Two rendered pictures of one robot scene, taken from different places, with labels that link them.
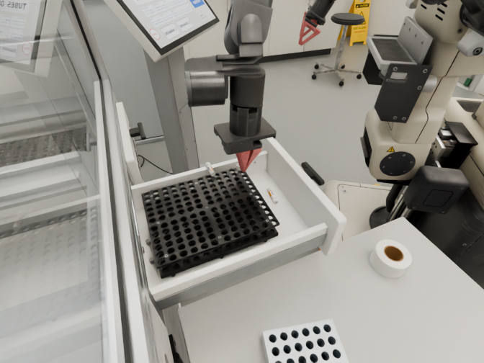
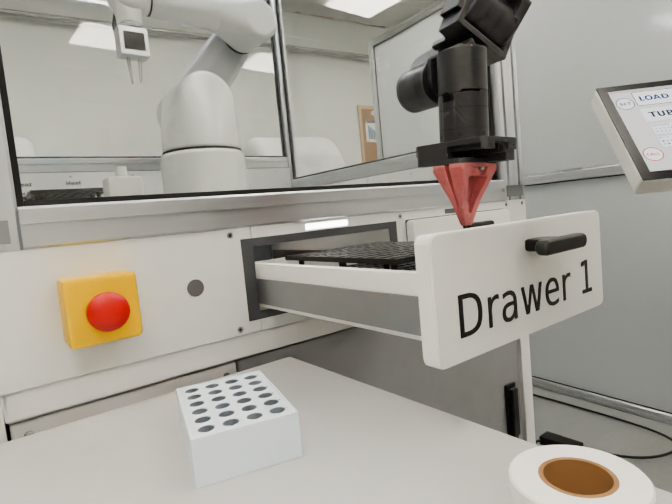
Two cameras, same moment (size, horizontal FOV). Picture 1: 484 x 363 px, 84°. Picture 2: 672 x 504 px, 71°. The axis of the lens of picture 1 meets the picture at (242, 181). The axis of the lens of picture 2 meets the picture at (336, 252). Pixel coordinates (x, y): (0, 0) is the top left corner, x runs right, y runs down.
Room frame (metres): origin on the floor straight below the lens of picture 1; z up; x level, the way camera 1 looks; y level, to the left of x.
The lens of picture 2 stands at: (0.13, -0.52, 0.95)
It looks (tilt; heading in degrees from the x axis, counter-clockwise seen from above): 5 degrees down; 76
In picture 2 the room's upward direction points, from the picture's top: 5 degrees counter-clockwise
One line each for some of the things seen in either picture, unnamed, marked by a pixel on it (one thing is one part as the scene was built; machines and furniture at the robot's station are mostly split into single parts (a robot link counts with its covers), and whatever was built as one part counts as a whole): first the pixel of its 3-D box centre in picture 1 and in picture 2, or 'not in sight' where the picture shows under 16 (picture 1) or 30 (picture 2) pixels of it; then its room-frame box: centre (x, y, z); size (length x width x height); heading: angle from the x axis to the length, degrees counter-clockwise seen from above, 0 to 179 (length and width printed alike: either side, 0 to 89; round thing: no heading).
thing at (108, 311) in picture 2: not in sight; (107, 311); (0.01, 0.00, 0.88); 0.04 x 0.03 x 0.04; 23
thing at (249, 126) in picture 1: (245, 119); (463, 126); (0.42, -0.01, 1.04); 0.10 x 0.07 x 0.07; 113
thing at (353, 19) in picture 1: (338, 48); not in sight; (3.19, -1.08, 0.31); 0.59 x 0.56 x 0.62; 19
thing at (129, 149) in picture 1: (130, 144); (464, 242); (0.58, 0.30, 0.87); 0.29 x 0.02 x 0.11; 23
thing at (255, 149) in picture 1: (238, 153); (457, 187); (0.42, 0.01, 0.97); 0.07 x 0.07 x 0.09; 23
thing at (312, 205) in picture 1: (294, 189); (525, 276); (0.42, -0.12, 0.87); 0.29 x 0.02 x 0.11; 23
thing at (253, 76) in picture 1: (243, 86); (458, 75); (0.42, 0.00, 1.10); 0.07 x 0.06 x 0.07; 102
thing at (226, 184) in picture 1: (208, 217); (386, 272); (0.34, 0.07, 0.87); 0.22 x 0.18 x 0.06; 113
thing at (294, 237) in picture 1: (204, 220); (382, 275); (0.33, 0.08, 0.86); 0.40 x 0.26 x 0.06; 113
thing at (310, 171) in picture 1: (307, 174); (549, 243); (0.43, -0.14, 0.91); 0.07 x 0.04 x 0.01; 23
